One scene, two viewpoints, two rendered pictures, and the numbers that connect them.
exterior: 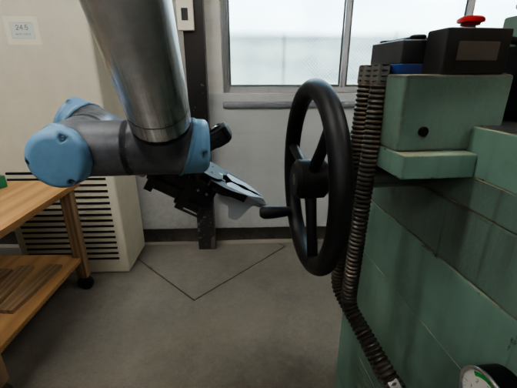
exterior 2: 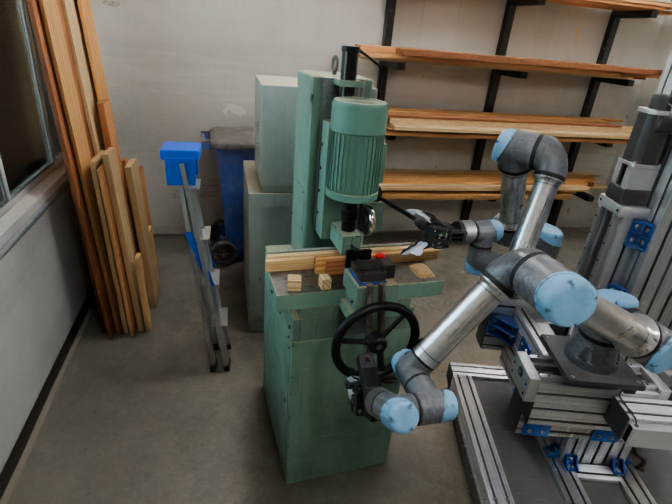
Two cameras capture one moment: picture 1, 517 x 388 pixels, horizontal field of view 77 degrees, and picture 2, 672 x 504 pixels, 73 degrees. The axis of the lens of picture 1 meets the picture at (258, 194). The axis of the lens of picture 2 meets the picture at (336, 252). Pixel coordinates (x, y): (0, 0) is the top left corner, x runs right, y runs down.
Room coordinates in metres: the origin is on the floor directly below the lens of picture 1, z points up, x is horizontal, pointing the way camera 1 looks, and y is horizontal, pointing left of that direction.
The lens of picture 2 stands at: (0.87, 1.00, 1.66)
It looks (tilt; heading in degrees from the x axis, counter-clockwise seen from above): 26 degrees down; 257
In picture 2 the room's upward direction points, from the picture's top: 5 degrees clockwise
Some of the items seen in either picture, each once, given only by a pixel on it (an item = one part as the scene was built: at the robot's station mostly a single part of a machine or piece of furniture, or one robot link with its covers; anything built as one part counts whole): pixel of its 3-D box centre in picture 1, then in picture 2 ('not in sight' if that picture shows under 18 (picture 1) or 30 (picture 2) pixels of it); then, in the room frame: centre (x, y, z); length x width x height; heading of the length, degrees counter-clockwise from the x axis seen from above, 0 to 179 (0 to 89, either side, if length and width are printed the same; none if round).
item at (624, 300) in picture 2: not in sight; (610, 314); (-0.17, 0.07, 0.98); 0.13 x 0.12 x 0.14; 95
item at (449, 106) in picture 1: (420, 108); (369, 288); (0.47, -0.23, 0.92); 0.15 x 0.13 x 0.09; 7
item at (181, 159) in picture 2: not in sight; (200, 264); (1.07, -1.05, 0.58); 0.27 x 0.25 x 1.16; 1
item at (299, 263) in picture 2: not in sight; (356, 259); (0.47, -0.42, 0.92); 0.66 x 0.02 x 0.04; 7
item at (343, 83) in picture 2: not in sight; (348, 74); (0.53, -0.56, 1.54); 0.08 x 0.08 x 0.17; 7
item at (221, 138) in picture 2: not in sight; (247, 195); (0.83, -2.35, 0.48); 0.64 x 0.54 x 0.97; 5
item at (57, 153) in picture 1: (85, 148); (429, 402); (0.43, 0.23, 0.87); 0.11 x 0.11 x 0.08; 5
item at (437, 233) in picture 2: not in sight; (444, 233); (0.23, -0.26, 1.10); 0.12 x 0.09 x 0.08; 7
